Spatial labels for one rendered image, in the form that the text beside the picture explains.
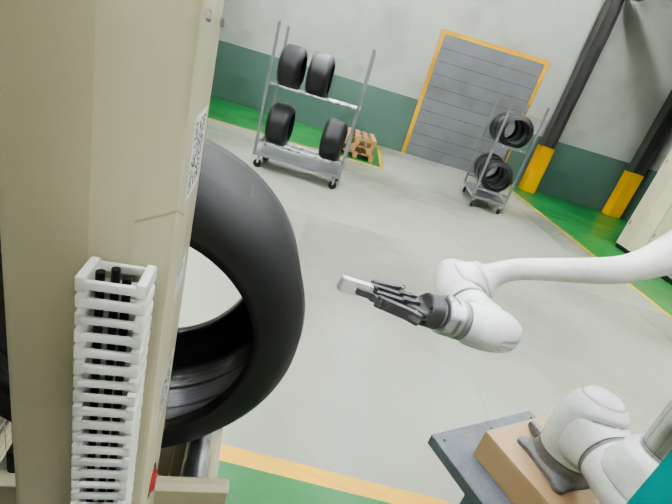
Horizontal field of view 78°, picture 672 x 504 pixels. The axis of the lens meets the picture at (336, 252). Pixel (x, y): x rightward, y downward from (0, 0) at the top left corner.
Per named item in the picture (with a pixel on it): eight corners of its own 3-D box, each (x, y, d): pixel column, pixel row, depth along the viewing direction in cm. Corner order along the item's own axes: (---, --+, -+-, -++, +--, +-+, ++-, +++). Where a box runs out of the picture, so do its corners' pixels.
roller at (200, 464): (177, 506, 71) (204, 504, 72) (175, 489, 69) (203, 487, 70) (203, 366, 102) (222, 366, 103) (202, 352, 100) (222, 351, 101)
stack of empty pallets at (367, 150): (373, 163, 873) (379, 143, 856) (331, 151, 869) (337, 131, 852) (372, 153, 990) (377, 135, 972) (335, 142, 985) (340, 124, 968)
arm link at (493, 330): (454, 353, 90) (435, 315, 101) (510, 369, 95) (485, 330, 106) (483, 316, 86) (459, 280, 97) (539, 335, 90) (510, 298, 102)
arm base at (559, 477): (549, 426, 137) (557, 414, 135) (604, 489, 118) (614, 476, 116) (506, 428, 131) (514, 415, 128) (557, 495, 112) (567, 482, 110)
